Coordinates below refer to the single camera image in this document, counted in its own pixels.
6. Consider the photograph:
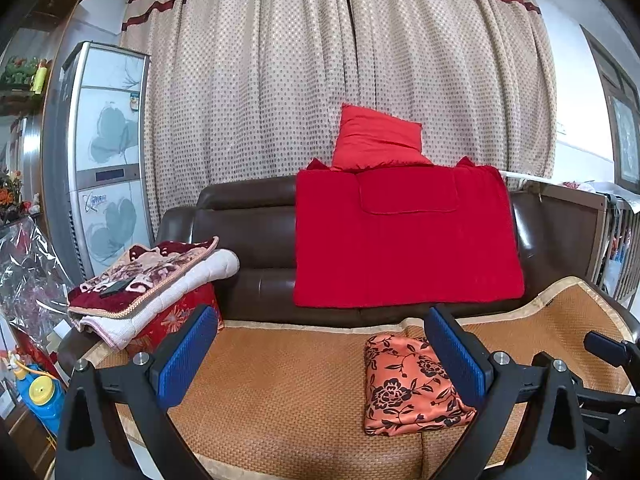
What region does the red pillow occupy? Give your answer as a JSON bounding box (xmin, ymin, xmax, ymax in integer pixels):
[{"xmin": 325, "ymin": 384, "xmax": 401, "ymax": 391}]
[{"xmin": 331, "ymin": 104, "xmax": 432, "ymax": 172}]

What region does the orange floral garment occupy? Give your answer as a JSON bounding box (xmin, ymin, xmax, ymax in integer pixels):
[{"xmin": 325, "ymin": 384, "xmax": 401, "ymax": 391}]
[{"xmin": 363, "ymin": 334, "xmax": 475, "ymax": 437}]

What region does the red snack gift box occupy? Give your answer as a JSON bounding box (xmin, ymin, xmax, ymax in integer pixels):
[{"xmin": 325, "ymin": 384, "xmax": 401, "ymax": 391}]
[{"xmin": 125, "ymin": 283, "xmax": 224, "ymax": 358}]

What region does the clear plastic wrapped item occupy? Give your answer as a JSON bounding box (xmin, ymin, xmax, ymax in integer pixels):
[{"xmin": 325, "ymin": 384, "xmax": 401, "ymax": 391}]
[{"xmin": 1, "ymin": 217, "xmax": 73, "ymax": 350}]

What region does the beige dotted curtain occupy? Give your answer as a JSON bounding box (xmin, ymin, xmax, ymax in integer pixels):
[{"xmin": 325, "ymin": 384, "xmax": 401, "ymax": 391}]
[{"xmin": 120, "ymin": 0, "xmax": 556, "ymax": 223}]

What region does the flower decoration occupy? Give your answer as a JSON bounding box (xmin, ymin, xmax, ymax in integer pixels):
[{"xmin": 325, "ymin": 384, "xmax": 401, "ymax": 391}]
[{"xmin": 0, "ymin": 168, "xmax": 30, "ymax": 226}]

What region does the blue and yellow toy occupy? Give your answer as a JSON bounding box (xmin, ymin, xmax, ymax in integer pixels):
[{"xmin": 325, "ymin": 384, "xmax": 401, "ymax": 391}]
[{"xmin": 9, "ymin": 353, "xmax": 65, "ymax": 437}]

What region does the woven rattan seat mat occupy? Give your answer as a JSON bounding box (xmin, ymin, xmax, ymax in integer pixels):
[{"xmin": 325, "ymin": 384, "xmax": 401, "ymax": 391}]
[{"xmin": 169, "ymin": 276, "xmax": 639, "ymax": 479}]

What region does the dark brown leather sofa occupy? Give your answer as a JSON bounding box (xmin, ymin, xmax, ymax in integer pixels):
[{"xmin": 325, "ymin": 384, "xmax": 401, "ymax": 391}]
[{"xmin": 56, "ymin": 173, "xmax": 640, "ymax": 376}]

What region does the brown wooden crib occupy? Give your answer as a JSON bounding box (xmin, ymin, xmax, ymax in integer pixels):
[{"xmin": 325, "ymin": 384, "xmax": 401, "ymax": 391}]
[{"xmin": 508, "ymin": 178, "xmax": 639, "ymax": 308}]

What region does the red blanket on sofa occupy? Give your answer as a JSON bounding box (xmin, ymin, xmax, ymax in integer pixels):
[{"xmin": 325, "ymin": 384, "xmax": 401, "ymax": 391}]
[{"xmin": 293, "ymin": 158, "xmax": 525, "ymax": 309}]

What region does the window with dark frame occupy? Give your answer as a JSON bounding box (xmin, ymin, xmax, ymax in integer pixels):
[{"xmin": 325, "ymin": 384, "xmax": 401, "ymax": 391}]
[{"xmin": 582, "ymin": 27, "xmax": 639, "ymax": 194}]

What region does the black remote control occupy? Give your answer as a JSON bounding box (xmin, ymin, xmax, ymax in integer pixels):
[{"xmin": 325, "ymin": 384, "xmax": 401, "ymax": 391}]
[{"xmin": 100, "ymin": 278, "xmax": 134, "ymax": 298}]

